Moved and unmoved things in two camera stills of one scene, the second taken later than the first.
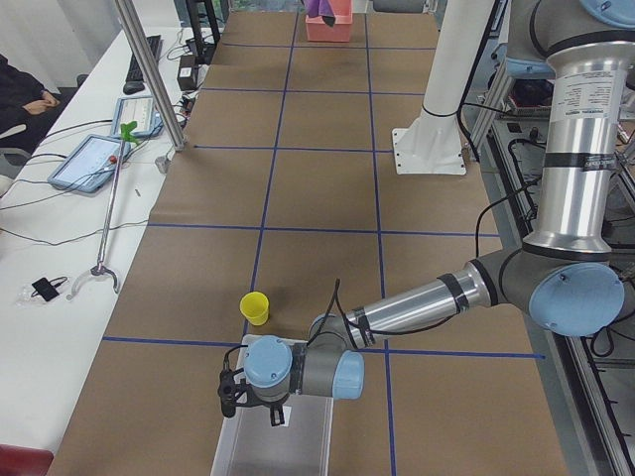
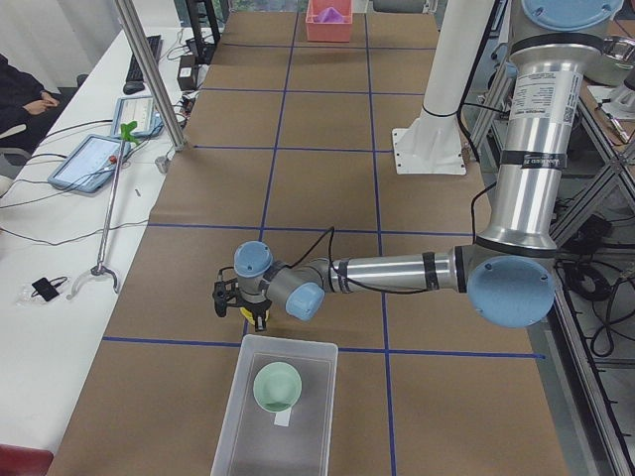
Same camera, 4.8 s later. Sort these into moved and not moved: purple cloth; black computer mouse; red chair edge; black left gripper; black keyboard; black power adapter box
Moved: purple cloth; black left gripper
Not moved: black computer mouse; red chair edge; black keyboard; black power adapter box
